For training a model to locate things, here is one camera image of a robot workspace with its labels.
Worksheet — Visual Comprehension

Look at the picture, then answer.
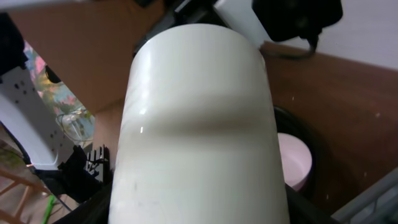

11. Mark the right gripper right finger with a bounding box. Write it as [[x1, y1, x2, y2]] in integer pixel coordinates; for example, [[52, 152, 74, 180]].
[[285, 184, 340, 224]]

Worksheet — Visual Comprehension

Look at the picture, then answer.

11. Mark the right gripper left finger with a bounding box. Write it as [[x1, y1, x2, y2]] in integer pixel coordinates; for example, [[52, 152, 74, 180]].
[[54, 183, 112, 224]]

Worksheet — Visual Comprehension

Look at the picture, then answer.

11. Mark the pink bowl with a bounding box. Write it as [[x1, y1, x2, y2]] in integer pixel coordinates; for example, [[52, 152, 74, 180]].
[[277, 133, 313, 192]]

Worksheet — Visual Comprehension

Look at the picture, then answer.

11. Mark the white cup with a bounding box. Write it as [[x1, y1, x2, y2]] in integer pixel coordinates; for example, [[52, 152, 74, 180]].
[[109, 24, 289, 223]]

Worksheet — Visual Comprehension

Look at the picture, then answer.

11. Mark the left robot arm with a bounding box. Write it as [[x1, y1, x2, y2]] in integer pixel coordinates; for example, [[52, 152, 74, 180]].
[[1, 12, 102, 203]]

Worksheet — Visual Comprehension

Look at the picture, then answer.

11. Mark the grey plastic dishwasher rack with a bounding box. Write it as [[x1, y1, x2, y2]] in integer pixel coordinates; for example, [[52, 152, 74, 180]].
[[331, 168, 397, 224]]

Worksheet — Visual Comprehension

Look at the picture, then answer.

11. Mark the round black serving tray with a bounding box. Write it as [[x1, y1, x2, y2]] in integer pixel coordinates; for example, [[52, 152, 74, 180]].
[[274, 105, 340, 207]]

